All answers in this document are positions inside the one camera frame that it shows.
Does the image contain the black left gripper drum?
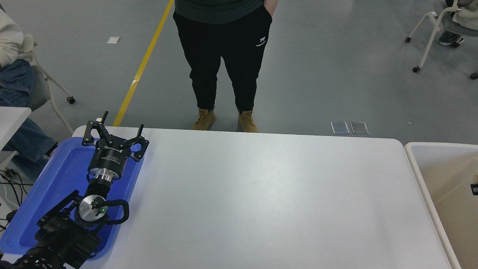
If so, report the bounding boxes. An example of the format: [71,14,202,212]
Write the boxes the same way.
[87,144,128,180]

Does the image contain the standing person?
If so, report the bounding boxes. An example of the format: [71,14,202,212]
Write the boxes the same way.
[173,0,279,133]

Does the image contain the clear floor plate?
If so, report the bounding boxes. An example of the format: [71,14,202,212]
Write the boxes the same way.
[330,121,350,135]
[350,121,370,135]

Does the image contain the white wheeled chair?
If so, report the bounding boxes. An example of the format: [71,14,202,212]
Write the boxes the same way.
[405,0,478,81]

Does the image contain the white chair with grey seat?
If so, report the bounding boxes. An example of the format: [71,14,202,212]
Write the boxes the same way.
[22,34,76,134]

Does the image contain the black floor cable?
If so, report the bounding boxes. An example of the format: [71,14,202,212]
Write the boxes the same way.
[0,210,18,232]
[0,168,34,210]

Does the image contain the large pale bin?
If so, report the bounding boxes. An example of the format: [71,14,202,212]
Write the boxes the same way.
[404,142,478,269]

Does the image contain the seated person in jeans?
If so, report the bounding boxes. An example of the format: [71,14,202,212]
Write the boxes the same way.
[0,6,58,182]

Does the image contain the small white side table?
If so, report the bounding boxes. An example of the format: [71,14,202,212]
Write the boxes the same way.
[0,106,32,168]

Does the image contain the blue plastic tray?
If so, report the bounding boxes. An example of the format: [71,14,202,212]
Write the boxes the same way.
[0,137,145,261]

